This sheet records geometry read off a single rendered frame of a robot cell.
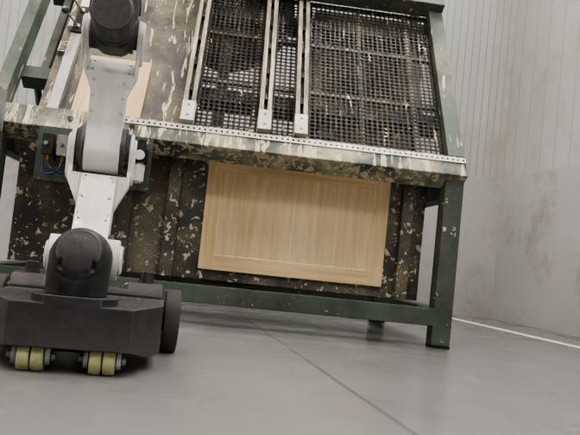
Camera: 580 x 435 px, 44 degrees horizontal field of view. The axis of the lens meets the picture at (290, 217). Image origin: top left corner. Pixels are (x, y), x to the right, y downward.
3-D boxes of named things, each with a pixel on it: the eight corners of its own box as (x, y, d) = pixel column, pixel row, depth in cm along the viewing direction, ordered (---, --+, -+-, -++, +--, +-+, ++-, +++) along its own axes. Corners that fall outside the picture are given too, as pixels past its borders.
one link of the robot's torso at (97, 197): (119, 276, 197) (139, 126, 216) (44, 269, 193) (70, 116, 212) (119, 293, 211) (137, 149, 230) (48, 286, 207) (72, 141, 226)
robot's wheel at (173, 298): (176, 356, 221) (183, 292, 222) (160, 356, 220) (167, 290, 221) (173, 348, 240) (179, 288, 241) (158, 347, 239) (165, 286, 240)
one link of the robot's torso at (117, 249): (118, 286, 191) (123, 236, 192) (40, 279, 187) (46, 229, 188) (120, 282, 211) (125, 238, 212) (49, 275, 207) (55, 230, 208)
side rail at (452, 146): (441, 170, 349) (448, 154, 340) (422, 26, 415) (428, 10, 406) (457, 172, 349) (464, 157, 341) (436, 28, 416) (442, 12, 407)
